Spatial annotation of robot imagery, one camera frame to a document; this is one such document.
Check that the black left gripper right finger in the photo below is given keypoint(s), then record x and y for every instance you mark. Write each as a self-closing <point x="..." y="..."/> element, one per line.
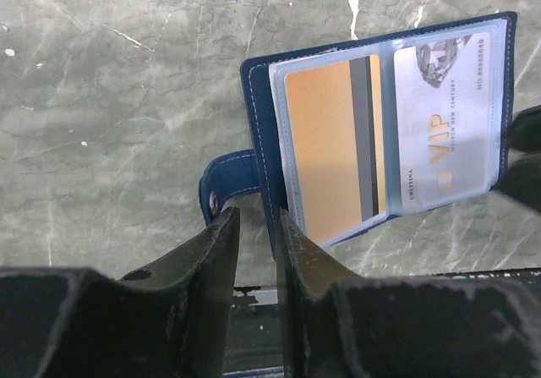
<point x="305" y="273"/>

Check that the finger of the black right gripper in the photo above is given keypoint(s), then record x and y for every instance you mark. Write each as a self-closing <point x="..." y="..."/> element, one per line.
<point x="521" y="180"/>

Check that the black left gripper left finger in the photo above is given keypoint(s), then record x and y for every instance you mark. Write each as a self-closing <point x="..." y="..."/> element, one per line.
<point x="166" y="319"/>

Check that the blue leather card holder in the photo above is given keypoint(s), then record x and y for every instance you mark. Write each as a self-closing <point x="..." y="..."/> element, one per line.
<point x="268" y="167"/>

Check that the gold card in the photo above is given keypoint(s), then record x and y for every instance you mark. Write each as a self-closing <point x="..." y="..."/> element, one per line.
<point x="335" y="117"/>

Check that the silver VIP card in holder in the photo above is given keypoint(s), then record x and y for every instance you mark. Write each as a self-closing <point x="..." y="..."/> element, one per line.
<point x="445" y="106"/>

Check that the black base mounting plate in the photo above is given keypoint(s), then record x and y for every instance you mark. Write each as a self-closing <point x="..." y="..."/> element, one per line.
<point x="380" y="274"/>

